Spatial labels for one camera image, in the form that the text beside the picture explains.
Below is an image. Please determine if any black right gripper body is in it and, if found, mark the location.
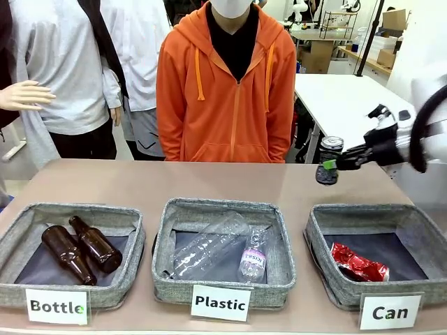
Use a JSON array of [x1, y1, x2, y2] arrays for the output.
[[361, 124, 402, 165]]

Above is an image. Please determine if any black drink can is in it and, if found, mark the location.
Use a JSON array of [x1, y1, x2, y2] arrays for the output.
[[315, 135, 345, 187]]

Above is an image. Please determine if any crushed red soda can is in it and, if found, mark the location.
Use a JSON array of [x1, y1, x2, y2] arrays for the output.
[[330, 242, 390, 282]]

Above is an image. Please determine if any brown glass beer bottle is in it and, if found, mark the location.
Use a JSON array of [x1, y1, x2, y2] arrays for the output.
[[41, 225, 98, 286], [68, 215, 124, 275]]

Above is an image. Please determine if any grey fabric can basket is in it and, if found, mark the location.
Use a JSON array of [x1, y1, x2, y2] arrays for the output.
[[302, 203, 447, 311]]

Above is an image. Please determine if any grey fabric plastic basket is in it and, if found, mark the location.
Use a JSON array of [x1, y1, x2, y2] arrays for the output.
[[151, 197, 298, 308]]

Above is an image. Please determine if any white Can label sign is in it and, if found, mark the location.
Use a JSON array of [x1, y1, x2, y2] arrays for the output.
[[358, 294, 424, 331]]

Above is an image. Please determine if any grey fabric bottle basket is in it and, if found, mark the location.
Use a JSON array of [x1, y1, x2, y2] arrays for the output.
[[0, 202, 147, 310]]

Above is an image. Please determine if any white table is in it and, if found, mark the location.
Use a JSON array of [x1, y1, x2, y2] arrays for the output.
[[294, 73, 418, 164]]

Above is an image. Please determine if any wooden-top workbench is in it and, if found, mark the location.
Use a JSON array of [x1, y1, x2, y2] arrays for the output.
[[337, 44, 393, 87]]

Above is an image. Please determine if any large cardboard box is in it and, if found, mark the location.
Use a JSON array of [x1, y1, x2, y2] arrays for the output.
[[299, 40, 337, 74]]

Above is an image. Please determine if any black pole stand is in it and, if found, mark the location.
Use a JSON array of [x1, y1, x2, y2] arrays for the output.
[[355, 0, 386, 78]]

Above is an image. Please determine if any small cardboard box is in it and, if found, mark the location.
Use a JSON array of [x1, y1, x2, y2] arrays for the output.
[[381, 8, 408, 33]]

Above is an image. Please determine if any person in orange hoodie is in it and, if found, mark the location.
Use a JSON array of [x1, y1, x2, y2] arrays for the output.
[[156, 0, 298, 164]]

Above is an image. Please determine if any small purple-label plastic bottle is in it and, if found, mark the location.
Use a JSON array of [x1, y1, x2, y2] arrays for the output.
[[237, 228, 270, 284]]

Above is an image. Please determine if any large clear plastic bottle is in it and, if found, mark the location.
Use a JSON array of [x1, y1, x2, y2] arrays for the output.
[[173, 211, 251, 280]]

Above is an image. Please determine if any white face mask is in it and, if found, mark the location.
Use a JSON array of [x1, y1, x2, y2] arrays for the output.
[[211, 0, 255, 18]]

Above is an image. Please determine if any white Plastic label sign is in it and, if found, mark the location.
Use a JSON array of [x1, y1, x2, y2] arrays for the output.
[[190, 284, 254, 324]]

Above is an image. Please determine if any mannequin with grey shorts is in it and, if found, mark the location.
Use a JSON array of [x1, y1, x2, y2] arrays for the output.
[[101, 0, 173, 162]]

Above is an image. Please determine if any mannequin with black trousers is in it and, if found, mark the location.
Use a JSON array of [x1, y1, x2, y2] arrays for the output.
[[8, 0, 131, 161]]

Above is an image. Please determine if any white Bottle label sign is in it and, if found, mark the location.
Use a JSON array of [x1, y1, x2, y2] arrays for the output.
[[24, 288, 92, 326]]

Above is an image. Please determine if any white desk foot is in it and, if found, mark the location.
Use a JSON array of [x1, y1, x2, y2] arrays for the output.
[[1, 138, 28, 162]]

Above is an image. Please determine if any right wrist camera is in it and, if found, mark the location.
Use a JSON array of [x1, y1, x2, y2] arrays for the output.
[[366, 103, 401, 132]]

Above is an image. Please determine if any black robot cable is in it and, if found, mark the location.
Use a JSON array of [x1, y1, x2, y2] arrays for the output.
[[408, 83, 447, 174]]

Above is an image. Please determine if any wire rack shelf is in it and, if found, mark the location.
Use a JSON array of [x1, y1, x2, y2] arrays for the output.
[[320, 9, 359, 40]]

